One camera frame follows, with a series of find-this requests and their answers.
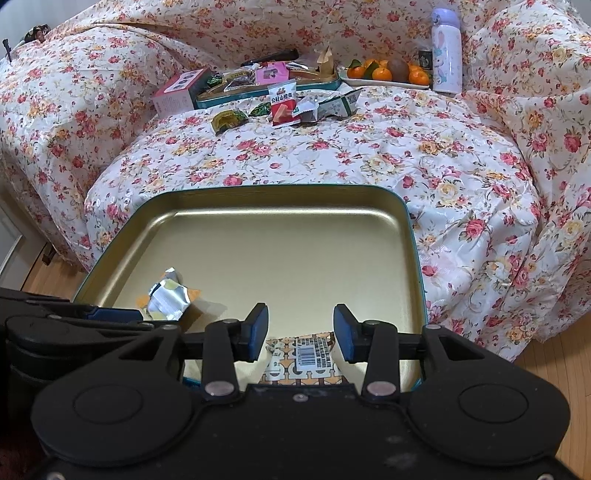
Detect white purple thermos bottle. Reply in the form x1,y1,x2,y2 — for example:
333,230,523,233
431,7,463,94

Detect long black object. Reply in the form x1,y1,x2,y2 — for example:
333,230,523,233
241,48,301,65

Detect green yellow snack packet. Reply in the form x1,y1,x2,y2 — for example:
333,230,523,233
211,108,250,136

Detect teal tin box of snacks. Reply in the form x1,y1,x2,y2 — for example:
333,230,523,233
194,69,342,110

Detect brown paper packet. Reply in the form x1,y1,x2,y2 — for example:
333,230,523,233
316,45,338,75

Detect white plate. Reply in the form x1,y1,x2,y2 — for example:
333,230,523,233
338,74,434,90

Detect pink white cardboard box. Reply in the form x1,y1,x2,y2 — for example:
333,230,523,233
152,69,214,117

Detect pink snack packet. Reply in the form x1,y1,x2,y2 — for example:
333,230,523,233
256,66,289,86

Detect white cabinet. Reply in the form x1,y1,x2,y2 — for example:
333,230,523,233
0,185,51,287

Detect brown patterned snack packet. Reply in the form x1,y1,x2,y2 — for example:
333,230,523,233
261,335,345,385

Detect pile of tangerines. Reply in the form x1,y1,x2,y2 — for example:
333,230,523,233
346,58,430,86

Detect white green snack packet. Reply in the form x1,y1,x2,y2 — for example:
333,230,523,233
318,88,363,118

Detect floral covered sofa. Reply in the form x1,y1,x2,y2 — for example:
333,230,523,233
0,0,591,363

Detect silver yellow snack packet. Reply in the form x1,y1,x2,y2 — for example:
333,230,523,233
139,267,204,322

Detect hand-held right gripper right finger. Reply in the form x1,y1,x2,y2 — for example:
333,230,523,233
333,303,467,400

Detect red white snack packet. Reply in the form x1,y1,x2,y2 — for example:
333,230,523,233
269,79,301,126

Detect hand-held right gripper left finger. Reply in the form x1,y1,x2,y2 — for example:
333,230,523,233
119,302,269,400

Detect gold teal-rimmed tin tray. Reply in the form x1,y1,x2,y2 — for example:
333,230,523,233
69,184,428,393

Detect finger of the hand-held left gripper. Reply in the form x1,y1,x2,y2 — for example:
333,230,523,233
44,302,155,330

